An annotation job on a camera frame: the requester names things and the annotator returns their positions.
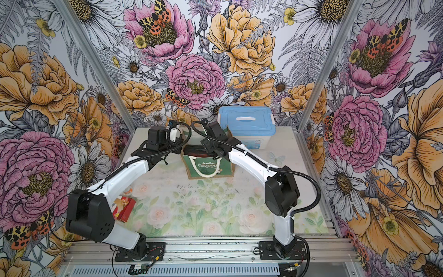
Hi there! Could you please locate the green canvas tote bag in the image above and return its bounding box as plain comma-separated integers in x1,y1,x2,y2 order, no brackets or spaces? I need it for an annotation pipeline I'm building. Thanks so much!
181,131,235,180

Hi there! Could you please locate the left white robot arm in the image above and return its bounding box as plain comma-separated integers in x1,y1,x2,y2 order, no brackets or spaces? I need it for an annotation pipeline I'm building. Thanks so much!
65,126,184,260

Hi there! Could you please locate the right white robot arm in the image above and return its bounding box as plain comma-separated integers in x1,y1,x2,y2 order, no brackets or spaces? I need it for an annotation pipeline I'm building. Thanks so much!
192,120,300,259

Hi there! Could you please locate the blue lid storage box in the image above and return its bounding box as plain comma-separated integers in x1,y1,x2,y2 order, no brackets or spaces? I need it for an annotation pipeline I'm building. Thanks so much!
218,106,276,150

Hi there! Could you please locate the red gift box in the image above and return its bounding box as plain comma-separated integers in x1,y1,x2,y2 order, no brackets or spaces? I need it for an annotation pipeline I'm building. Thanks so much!
111,196,136,223

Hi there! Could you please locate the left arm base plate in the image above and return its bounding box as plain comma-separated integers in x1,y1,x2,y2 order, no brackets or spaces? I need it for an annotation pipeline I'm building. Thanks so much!
114,242,166,262

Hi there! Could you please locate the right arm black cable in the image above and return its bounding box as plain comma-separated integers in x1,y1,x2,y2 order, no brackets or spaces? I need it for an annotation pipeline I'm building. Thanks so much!
191,120,322,277

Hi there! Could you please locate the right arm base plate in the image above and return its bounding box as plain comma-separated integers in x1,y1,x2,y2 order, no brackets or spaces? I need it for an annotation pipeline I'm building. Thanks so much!
255,239,308,261

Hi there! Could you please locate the aluminium front rail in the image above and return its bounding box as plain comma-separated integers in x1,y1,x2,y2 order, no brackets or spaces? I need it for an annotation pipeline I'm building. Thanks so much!
62,236,358,265

